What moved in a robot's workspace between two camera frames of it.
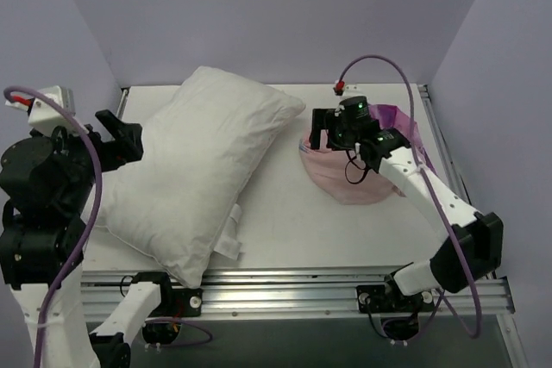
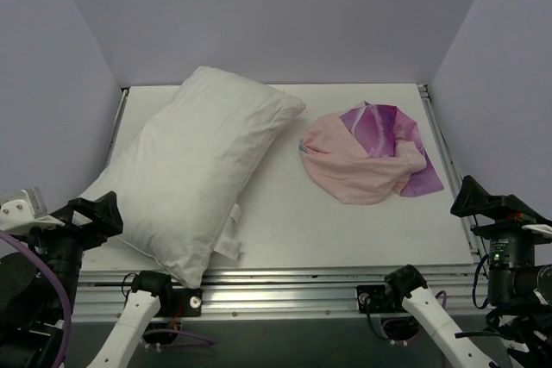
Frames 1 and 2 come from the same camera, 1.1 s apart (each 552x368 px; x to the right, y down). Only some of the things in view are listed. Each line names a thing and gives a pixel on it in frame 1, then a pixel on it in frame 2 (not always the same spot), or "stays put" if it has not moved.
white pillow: (178, 201) stays put
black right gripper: (323, 127) to (504, 230)
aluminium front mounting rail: (286, 293) stays put
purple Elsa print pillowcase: (341, 176) stays put
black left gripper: (122, 140) to (87, 221)
